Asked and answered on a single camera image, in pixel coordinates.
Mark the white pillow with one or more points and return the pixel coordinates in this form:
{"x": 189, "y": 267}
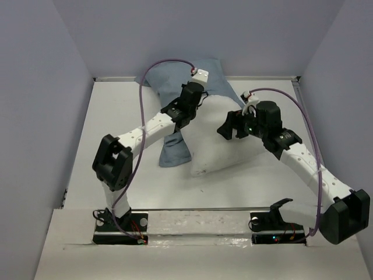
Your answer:
{"x": 210, "y": 152}

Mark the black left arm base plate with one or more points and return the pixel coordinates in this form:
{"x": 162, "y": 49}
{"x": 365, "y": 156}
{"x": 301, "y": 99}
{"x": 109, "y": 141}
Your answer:
{"x": 131, "y": 230}

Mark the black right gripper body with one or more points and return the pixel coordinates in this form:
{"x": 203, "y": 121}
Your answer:
{"x": 247, "y": 125}

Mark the aluminium table rail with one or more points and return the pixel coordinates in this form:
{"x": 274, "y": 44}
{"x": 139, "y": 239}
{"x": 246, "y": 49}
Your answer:
{"x": 229, "y": 78}
{"x": 260, "y": 208}
{"x": 310, "y": 130}

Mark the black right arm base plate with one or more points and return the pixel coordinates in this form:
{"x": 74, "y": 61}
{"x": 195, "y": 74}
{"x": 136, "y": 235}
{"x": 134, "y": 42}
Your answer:
{"x": 277, "y": 230}

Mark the aluminium right table rail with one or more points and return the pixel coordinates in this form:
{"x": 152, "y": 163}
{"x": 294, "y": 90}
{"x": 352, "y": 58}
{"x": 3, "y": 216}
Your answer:
{"x": 310, "y": 130}

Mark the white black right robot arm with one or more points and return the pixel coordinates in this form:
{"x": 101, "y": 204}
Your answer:
{"x": 340, "y": 213}

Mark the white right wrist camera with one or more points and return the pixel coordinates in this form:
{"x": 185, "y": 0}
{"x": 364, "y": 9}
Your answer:
{"x": 250, "y": 101}

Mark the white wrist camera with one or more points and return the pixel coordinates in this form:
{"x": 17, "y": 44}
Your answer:
{"x": 200, "y": 76}
{"x": 250, "y": 101}

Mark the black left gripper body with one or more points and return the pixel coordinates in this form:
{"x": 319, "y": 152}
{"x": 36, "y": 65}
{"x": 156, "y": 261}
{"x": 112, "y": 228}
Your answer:
{"x": 192, "y": 113}

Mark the aluminium front table rail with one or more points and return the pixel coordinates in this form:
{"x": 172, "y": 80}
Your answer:
{"x": 260, "y": 208}

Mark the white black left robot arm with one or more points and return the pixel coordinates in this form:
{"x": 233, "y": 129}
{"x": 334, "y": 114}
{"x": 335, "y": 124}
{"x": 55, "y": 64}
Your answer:
{"x": 117, "y": 158}

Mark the blue-grey fabric pillowcase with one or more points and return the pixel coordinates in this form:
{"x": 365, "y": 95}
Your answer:
{"x": 166, "y": 79}

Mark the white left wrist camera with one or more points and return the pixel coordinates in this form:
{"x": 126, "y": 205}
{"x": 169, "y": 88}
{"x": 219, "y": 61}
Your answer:
{"x": 200, "y": 76}

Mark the aluminium back table rail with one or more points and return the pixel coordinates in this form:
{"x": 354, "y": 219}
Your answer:
{"x": 229, "y": 78}

